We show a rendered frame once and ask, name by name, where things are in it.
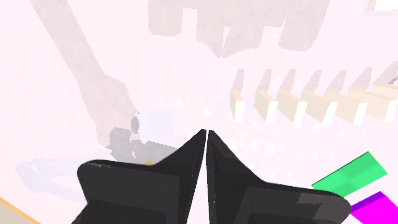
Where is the magenta flat rectangular block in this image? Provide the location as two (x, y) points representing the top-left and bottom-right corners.
(351, 191), (398, 224)

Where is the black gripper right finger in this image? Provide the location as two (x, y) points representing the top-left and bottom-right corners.
(206, 130), (352, 224)

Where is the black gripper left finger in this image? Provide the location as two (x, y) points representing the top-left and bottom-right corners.
(77, 129), (207, 224)

